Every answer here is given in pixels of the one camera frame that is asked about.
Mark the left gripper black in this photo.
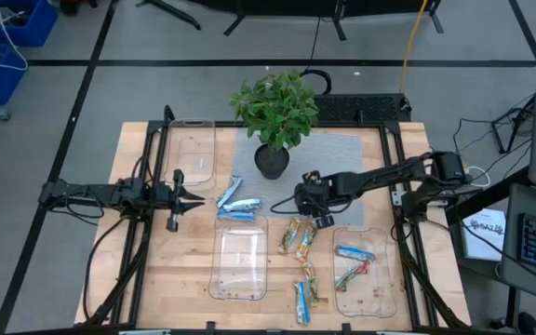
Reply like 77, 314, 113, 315
154, 168, 206, 233

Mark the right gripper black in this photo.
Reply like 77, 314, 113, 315
294, 170, 351, 230

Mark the orange green granola bar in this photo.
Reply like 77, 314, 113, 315
276, 216, 302, 255
302, 261, 320, 306

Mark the red orange snack packet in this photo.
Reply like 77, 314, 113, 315
294, 222, 319, 262

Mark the blue white granola bar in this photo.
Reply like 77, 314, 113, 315
221, 198, 263, 213

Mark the red green granola bar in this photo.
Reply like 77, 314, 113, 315
334, 260, 372, 293

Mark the green blue granola bar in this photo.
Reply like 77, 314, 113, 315
293, 278, 312, 327

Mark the clear plastic bin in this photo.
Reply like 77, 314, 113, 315
162, 118, 217, 191
208, 214, 269, 302
331, 226, 398, 319

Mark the grey table mat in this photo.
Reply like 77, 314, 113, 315
230, 128, 366, 228

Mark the potted green plant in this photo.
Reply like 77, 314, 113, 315
229, 69, 320, 181

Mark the black perforated metal box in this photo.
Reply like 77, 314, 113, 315
313, 92, 412, 125

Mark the white printed booklet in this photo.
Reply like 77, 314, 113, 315
461, 208, 507, 261

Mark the black partition panel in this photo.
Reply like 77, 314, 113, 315
135, 0, 446, 42

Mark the black metal table frame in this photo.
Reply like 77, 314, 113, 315
81, 104, 472, 329

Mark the black cable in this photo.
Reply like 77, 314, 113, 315
299, 16, 333, 96

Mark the yellow cable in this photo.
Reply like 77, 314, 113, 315
400, 0, 430, 94

